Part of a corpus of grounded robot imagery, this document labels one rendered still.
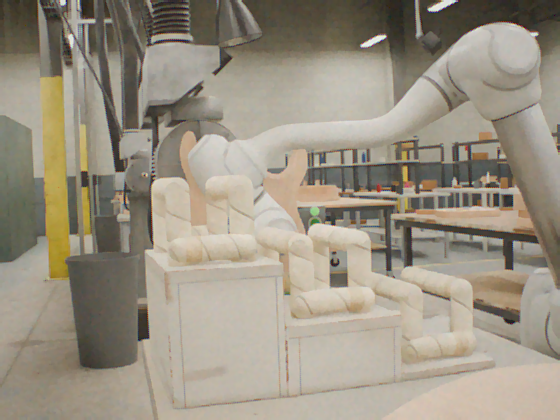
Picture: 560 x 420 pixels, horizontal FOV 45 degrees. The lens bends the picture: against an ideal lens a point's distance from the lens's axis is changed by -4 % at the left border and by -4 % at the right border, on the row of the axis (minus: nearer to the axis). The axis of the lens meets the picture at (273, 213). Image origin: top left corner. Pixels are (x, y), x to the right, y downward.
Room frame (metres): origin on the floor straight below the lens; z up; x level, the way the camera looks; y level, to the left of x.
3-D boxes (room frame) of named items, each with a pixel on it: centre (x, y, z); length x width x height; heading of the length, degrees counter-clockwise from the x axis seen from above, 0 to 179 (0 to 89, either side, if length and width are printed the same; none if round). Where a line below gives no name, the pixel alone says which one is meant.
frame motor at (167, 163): (2.14, 0.23, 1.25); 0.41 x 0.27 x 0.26; 13
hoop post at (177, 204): (0.88, 0.12, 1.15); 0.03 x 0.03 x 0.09
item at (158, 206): (1.04, 0.16, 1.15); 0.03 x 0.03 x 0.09
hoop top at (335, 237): (1.03, -0.09, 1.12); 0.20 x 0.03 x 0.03; 15
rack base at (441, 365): (1.06, -0.20, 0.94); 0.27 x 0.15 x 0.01; 16
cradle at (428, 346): (0.97, -0.23, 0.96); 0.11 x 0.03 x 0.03; 106
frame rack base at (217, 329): (0.97, 0.10, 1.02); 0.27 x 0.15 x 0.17; 16
